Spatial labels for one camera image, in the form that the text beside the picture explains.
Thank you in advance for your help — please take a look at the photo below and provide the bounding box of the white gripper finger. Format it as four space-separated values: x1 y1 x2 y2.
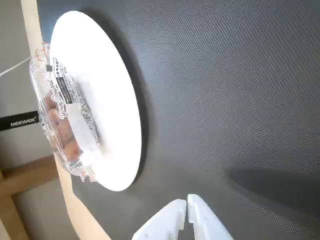
130 198 188 240
187 193 236 240

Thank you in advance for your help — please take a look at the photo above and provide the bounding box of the brown snack cake package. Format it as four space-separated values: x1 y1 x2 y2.
29 41 103 184

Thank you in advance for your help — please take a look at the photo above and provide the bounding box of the white round dish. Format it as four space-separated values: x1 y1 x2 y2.
49 10 143 193

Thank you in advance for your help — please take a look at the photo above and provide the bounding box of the dark grey mat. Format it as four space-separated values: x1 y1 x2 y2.
37 0 320 240

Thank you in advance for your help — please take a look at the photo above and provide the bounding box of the wooden frame furniture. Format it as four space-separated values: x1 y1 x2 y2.
0 154 62 240

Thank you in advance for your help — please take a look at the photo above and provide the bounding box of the thin white cable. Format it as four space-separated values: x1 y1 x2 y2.
0 56 34 77

